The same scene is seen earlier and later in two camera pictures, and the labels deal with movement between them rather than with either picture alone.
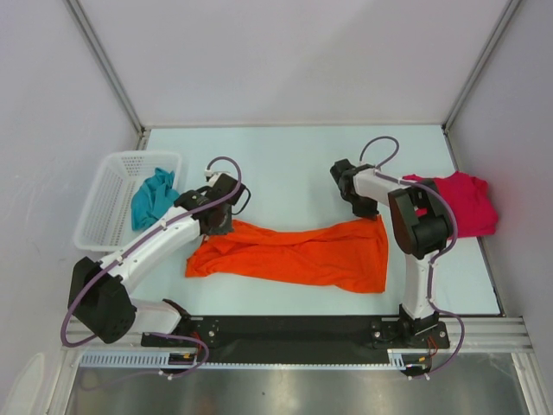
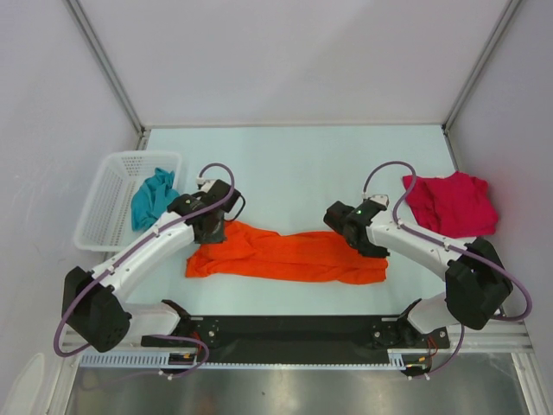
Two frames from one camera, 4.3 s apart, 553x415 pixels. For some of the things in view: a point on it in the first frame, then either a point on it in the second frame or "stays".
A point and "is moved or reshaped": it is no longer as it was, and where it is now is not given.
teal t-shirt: x=152 y=198 stays
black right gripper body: x=363 y=206 -> x=371 y=250
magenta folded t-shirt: x=474 y=212 stays
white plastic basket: x=105 y=222 stays
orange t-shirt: x=350 y=256 is moved or reshaped
